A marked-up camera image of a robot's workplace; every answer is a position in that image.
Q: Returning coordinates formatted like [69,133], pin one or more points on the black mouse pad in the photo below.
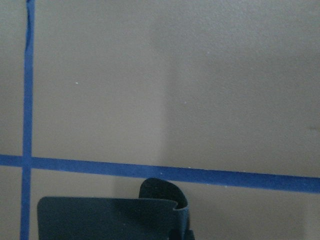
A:
[161,212]

